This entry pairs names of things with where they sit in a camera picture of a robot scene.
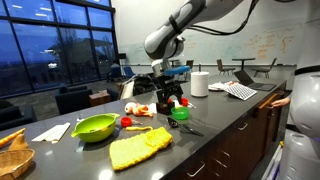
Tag large glass window wall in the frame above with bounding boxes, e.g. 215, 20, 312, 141
0, 0, 120, 100

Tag small green plastic bowl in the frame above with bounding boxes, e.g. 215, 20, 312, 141
170, 106, 190, 121

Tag distant person by window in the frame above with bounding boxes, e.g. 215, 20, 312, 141
106, 59, 123, 83

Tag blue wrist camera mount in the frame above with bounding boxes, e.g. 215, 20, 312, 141
163, 65, 191, 77

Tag tan wooden piece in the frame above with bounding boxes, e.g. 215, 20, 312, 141
7, 133, 30, 152

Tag white paper towel roll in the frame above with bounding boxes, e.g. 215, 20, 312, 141
190, 70, 210, 98

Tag black plastic spoon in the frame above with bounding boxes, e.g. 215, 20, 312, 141
166, 116, 205, 137

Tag large red measuring cup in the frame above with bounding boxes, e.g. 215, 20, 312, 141
179, 97, 197, 110

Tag blue lounge chair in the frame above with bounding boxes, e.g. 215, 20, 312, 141
122, 66, 136, 80

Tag white computer keyboard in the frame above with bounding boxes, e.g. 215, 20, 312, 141
223, 82, 259, 102

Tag wooden side table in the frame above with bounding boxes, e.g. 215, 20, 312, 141
88, 89, 112, 108

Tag dark wood counter cabinet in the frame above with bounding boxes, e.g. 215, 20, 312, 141
162, 81, 289, 180

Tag small red measuring cup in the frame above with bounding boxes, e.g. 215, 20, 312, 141
120, 116, 144, 129

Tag black cube block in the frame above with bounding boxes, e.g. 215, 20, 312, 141
156, 101, 176, 116

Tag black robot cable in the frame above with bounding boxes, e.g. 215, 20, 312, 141
187, 0, 261, 37

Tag dark blue sofa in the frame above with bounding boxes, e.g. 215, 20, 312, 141
0, 99, 38, 132
54, 84, 94, 116

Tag yellow knitted mitt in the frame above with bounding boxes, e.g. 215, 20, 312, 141
108, 126, 174, 172

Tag white paper stack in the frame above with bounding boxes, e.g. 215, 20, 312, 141
207, 80, 235, 92

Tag lime green mixing bowl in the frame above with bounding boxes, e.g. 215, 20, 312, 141
70, 112, 121, 144

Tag wicker basket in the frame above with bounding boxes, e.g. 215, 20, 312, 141
0, 148, 36, 180

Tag folded white paper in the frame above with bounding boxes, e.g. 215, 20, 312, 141
31, 121, 72, 145

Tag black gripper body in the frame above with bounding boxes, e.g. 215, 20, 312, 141
155, 74, 185, 98

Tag orange toy carrot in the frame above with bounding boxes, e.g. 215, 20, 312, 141
0, 127, 27, 150

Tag yellow knitted strap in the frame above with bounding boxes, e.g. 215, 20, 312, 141
125, 125, 154, 132

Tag round dark table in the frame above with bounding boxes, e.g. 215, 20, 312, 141
231, 57, 257, 71

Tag bare person hand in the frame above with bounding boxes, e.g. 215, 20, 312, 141
270, 96, 292, 109

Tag wooden chair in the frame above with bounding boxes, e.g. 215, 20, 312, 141
216, 58, 236, 76
251, 57, 278, 79
184, 59, 195, 73

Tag dark open laptop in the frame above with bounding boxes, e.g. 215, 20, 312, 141
232, 69, 278, 93

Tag orange white plush toy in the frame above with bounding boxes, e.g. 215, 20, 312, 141
123, 101, 155, 119

